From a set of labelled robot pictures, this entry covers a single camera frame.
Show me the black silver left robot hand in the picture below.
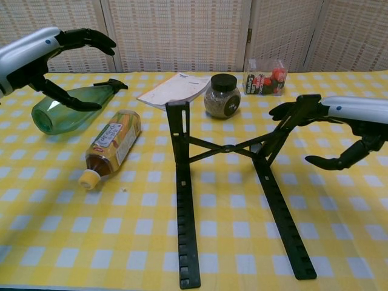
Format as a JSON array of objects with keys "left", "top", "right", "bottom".
[{"left": 0, "top": 26, "right": 118, "bottom": 112}]

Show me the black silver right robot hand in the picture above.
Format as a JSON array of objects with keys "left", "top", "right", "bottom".
[{"left": 269, "top": 95, "right": 388, "bottom": 170}]

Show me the black folding laptop stand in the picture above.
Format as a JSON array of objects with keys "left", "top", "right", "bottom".
[{"left": 165, "top": 94, "right": 322, "bottom": 289}]

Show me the green plastic spray bottle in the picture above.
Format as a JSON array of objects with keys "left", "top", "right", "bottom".
[{"left": 31, "top": 78, "right": 129, "bottom": 136}]

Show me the clear box with red items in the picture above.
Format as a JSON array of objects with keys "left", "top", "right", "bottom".
[{"left": 244, "top": 58, "right": 289, "bottom": 97}]

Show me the tea bottle with yellow cap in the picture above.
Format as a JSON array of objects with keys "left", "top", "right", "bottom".
[{"left": 78, "top": 110, "right": 142, "bottom": 191}]

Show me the glass spice jar black lid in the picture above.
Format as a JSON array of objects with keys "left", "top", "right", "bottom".
[{"left": 203, "top": 73, "right": 242, "bottom": 119}]

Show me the white paper booklet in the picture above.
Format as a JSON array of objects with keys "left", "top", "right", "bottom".
[{"left": 136, "top": 72, "right": 212, "bottom": 115}]

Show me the woven folding screen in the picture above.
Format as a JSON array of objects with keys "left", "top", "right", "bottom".
[{"left": 0, "top": 0, "right": 388, "bottom": 79}]

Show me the yellow white checkered tablecloth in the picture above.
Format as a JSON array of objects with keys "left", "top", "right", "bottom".
[{"left": 0, "top": 71, "right": 388, "bottom": 290}]

